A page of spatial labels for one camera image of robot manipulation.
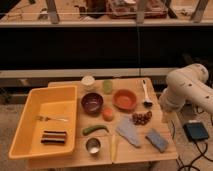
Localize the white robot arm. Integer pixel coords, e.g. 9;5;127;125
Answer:
159;63;213;121

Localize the yellow plastic tray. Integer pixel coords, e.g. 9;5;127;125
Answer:
9;85;77;159

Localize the green cup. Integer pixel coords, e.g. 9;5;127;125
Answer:
102;80;112;94

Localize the white lidded cup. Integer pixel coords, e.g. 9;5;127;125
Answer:
81;75;95;91

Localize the dark purple bowl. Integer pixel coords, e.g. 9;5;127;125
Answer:
81;93;103;115

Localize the orange bowl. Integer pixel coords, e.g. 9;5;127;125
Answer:
112;89;137;111

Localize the orange carrot toy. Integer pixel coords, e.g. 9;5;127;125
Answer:
102;107;114;122

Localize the brown grape bunch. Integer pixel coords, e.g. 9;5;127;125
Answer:
132;111;152;125

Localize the green cucumber toy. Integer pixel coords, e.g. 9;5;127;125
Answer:
82;125;109;136

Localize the small steel cup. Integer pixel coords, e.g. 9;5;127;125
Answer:
86;138;101;155

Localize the yellow plastic knife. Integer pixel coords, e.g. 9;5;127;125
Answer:
110;135;118;163

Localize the silver fork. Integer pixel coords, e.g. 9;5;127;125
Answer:
36;116;68;122

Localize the blue sponge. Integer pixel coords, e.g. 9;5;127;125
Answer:
145;129;168;153

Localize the dark brown striped block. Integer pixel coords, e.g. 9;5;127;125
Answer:
41;131;67;144

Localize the black foot pedal box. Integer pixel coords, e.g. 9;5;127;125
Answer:
183;122;209;141

